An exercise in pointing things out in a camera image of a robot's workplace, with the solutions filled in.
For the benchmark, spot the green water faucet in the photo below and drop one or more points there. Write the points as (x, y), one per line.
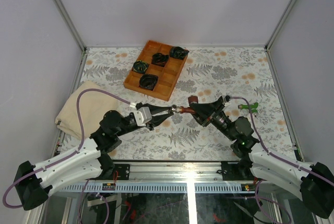
(251, 108)

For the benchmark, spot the orange wooden compartment tray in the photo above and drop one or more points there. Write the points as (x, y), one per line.
(156, 70)

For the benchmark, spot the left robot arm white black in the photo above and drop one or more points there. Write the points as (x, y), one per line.
(89, 160)

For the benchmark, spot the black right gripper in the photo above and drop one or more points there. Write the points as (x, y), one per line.
(206, 113)

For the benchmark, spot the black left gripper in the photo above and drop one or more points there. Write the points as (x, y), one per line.
(157, 119)

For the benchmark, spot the white slotted cable duct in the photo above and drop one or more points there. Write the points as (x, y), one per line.
(141, 187)

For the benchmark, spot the chrome threaded pipe nipple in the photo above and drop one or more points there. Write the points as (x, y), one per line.
(175, 109)

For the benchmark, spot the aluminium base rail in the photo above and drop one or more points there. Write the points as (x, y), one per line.
(174, 171)

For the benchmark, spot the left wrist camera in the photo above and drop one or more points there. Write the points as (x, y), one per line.
(142, 116)

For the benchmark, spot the beige folded cloth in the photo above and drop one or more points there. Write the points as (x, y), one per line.
(92, 106)

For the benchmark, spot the brown water faucet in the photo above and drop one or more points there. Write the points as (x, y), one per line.
(191, 100)

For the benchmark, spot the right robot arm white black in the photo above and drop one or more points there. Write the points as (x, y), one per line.
(311, 183)

